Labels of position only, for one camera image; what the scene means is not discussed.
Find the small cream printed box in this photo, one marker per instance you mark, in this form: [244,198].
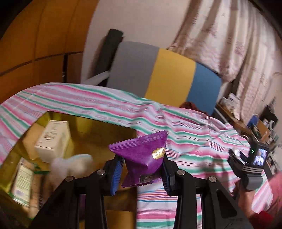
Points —
[21,190]

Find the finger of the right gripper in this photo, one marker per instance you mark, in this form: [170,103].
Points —
[235,163]

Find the white blue medicine box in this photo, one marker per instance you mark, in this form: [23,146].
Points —
[233,103]

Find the black rolled mat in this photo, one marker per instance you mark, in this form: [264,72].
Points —
[107,52]

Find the person's right hand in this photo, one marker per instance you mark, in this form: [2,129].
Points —
[244,198]

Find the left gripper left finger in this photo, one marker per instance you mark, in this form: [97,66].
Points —
[62,208]

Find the wooden side shelf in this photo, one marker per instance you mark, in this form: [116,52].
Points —
[260,132]

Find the cream tall carton box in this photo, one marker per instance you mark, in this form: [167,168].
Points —
[53,141]

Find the grey yellow blue headboard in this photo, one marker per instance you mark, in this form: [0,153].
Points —
[163,76]

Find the pink patterned curtain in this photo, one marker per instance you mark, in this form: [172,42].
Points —
[235,40]

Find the gold metal tin box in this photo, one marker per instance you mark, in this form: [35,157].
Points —
[87,137]

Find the striped pink green bedsheet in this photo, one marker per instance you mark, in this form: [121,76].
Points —
[197,143]

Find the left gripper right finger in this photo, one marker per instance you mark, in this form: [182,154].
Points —
[219,209]

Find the wooden wardrobe panels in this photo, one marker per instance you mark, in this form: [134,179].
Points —
[34,45]

